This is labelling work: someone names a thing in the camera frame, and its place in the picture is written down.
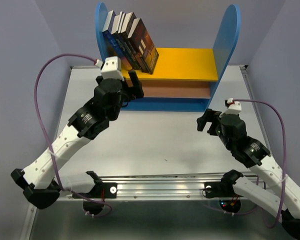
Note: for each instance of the blue Jane Eyre book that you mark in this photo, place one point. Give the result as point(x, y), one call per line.
point(109, 35)

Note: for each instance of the red bordered cream book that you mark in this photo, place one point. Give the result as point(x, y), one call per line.
point(144, 45)

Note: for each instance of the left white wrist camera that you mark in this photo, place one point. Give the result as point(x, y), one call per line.
point(112, 69)

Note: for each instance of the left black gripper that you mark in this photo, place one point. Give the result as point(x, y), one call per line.
point(136, 90)

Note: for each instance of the dark sunset paperback book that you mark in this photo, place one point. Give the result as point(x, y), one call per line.
point(142, 62)

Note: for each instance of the blue and yellow bookshelf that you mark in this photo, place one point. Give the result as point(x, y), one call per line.
point(184, 79)

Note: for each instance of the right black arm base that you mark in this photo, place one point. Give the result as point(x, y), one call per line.
point(230, 201)

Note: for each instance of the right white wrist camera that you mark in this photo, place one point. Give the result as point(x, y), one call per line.
point(232, 107)

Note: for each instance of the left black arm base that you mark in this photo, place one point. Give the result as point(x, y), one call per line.
point(94, 192)

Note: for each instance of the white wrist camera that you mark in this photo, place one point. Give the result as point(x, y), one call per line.
point(232, 107)
point(112, 69)

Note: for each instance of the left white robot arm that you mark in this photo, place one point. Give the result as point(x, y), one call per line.
point(40, 181)

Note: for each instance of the Three Days To See book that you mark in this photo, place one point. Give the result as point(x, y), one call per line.
point(127, 21)

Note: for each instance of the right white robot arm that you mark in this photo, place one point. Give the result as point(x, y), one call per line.
point(282, 201)

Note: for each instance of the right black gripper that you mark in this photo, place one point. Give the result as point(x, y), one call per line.
point(210, 115)

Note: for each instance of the aluminium mounting rail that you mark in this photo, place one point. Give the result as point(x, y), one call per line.
point(152, 188)

